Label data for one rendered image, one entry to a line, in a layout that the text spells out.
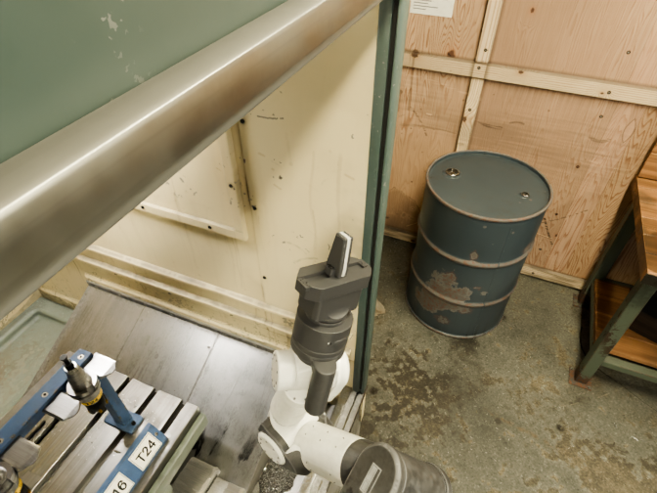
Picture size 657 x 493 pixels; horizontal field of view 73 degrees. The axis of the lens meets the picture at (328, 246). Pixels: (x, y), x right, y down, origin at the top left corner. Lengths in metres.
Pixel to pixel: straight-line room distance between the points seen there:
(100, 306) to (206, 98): 1.66
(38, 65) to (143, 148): 0.05
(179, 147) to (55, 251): 0.08
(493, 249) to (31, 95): 2.11
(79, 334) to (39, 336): 0.38
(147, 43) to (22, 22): 0.07
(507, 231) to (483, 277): 0.30
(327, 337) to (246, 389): 0.91
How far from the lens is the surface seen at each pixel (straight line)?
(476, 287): 2.40
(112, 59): 0.25
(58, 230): 0.21
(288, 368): 0.73
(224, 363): 1.60
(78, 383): 1.15
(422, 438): 2.37
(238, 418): 1.56
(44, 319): 2.31
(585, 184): 2.80
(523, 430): 2.53
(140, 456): 1.37
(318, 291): 0.61
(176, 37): 0.29
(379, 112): 0.83
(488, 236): 2.17
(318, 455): 0.90
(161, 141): 0.24
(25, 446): 1.17
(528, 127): 2.64
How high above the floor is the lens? 2.13
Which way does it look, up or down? 43 degrees down
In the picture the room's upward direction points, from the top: straight up
